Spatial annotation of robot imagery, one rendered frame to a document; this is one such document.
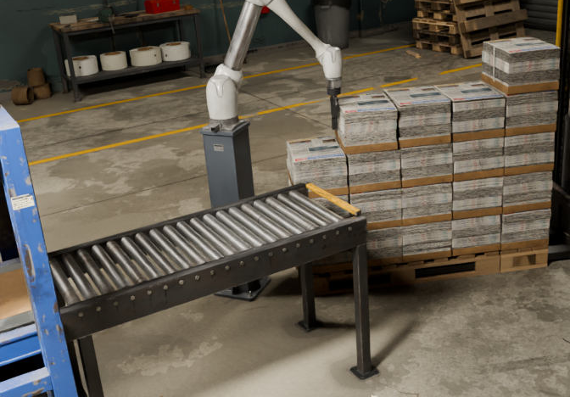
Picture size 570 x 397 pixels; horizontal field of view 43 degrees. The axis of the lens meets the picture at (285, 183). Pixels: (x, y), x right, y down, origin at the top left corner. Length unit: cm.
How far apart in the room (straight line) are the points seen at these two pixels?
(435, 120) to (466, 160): 30
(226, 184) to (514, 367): 173
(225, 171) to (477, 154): 138
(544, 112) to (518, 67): 30
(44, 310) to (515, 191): 271
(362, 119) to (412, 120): 28
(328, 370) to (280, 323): 50
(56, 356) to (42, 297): 23
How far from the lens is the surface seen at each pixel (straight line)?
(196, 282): 286
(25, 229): 237
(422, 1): 1058
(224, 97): 384
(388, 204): 402
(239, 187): 396
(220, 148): 390
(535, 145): 420
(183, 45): 983
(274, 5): 381
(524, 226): 437
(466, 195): 415
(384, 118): 384
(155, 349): 390
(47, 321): 251
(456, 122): 398
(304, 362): 365
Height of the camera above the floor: 210
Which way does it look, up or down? 21 degrees down
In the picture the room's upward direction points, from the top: 5 degrees counter-clockwise
